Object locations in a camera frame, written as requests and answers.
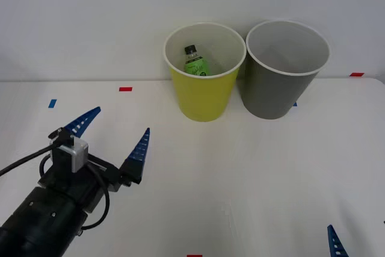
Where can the yellow-green plastic bin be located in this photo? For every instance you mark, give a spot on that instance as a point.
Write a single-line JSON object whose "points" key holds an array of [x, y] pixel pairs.
{"points": [[204, 97]]}

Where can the grey plastic bin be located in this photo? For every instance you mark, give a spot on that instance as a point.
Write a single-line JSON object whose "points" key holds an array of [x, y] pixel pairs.
{"points": [[273, 94]]}

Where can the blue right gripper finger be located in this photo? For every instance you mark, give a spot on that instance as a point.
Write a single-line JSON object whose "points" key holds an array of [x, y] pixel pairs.
{"points": [[336, 245]]}

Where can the green label plastic bottle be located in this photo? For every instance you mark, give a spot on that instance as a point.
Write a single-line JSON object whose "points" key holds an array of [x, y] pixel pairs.
{"points": [[197, 66]]}

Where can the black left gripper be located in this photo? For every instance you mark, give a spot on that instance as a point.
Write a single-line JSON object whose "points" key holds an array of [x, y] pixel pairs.
{"points": [[79, 186]]}

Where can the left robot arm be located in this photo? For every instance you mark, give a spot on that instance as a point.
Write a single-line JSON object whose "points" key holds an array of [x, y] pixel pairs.
{"points": [[36, 221]]}

